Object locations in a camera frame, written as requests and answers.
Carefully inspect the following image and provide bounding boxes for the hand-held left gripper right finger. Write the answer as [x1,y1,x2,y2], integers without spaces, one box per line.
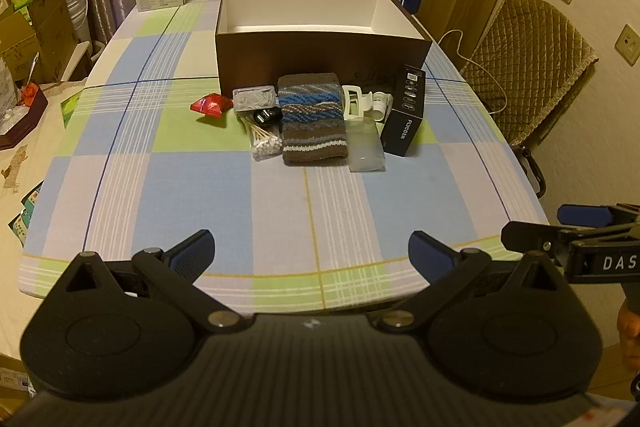
[377,231,576,333]

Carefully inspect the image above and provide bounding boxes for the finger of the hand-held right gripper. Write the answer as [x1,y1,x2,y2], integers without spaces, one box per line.
[557,204,640,229]
[501,221,575,259]

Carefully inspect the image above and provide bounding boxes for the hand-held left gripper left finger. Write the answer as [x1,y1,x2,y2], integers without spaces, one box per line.
[54,229,249,334]

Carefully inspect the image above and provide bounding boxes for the pale purple tube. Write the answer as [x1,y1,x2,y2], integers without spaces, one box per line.
[347,117,386,173]

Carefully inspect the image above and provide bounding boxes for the bag of cotton swabs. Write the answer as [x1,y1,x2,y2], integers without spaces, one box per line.
[244,113,284,160]

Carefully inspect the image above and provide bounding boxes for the black product box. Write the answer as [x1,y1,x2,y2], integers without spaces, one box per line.
[380,65,427,156]

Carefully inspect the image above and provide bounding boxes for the red foil packet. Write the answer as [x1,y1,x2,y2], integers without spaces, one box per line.
[190,93,235,119]

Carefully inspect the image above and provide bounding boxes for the black usb cable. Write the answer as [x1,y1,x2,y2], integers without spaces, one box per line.
[252,106,282,128]

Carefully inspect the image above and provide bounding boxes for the small white bottle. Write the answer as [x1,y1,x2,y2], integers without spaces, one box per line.
[373,92,394,121]

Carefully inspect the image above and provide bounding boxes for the white hair claw clip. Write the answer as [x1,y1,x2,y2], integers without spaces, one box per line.
[342,85,389,123]

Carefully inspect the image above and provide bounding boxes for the striped knitted pouch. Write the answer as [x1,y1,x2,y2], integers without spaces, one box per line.
[277,74,349,166]

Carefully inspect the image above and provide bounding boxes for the brown cardboard storage box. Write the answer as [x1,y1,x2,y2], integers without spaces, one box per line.
[215,0,432,90]

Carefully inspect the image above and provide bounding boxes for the person's right hand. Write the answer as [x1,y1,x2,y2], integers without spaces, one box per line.
[617,303,640,362]

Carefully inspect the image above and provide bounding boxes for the checked tablecloth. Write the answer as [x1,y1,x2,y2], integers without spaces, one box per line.
[17,0,552,314]

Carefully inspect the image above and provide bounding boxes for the chair with quilted cover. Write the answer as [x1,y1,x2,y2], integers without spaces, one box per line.
[457,0,599,198]

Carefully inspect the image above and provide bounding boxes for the green leaflet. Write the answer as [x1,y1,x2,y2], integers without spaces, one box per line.
[60,91,89,128]

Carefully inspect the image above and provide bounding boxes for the dark wooden tray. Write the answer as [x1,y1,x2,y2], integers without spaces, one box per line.
[0,82,49,151]

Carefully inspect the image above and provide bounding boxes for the white cable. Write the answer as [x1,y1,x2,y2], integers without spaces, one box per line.
[434,29,509,114]

